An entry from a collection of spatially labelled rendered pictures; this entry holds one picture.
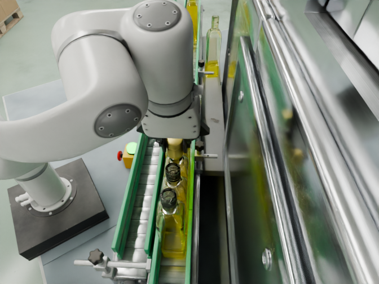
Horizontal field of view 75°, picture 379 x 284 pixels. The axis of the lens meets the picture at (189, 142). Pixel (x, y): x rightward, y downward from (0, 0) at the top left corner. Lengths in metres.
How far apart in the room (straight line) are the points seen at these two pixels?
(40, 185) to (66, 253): 0.23
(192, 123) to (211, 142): 0.48
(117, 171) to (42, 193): 0.28
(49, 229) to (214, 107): 0.71
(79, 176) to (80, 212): 0.14
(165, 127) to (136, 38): 0.18
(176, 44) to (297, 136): 0.14
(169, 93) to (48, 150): 0.15
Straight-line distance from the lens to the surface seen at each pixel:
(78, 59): 0.25
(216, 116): 0.97
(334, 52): 0.24
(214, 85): 1.13
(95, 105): 0.22
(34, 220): 0.92
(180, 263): 0.67
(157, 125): 0.41
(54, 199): 0.89
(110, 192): 0.95
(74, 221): 0.86
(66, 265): 0.88
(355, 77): 0.21
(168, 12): 0.28
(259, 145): 0.30
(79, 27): 0.28
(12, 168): 0.59
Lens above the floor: 1.53
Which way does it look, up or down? 48 degrees down
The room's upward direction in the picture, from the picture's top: straight up
